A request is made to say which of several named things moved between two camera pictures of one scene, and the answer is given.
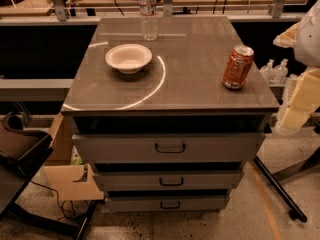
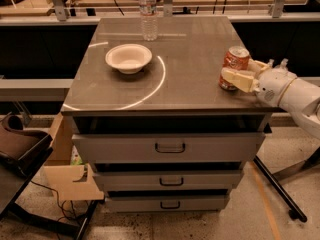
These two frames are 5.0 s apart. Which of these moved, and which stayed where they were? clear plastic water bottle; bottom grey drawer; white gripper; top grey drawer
Moved: white gripper
Stayed: clear plastic water bottle; top grey drawer; bottom grey drawer
